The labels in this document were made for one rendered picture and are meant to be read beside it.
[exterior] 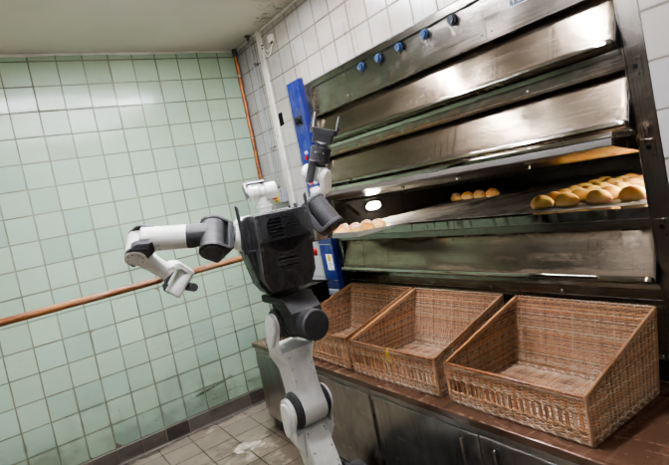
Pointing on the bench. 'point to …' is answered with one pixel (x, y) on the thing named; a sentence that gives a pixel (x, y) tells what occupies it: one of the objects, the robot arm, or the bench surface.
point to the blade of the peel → (365, 231)
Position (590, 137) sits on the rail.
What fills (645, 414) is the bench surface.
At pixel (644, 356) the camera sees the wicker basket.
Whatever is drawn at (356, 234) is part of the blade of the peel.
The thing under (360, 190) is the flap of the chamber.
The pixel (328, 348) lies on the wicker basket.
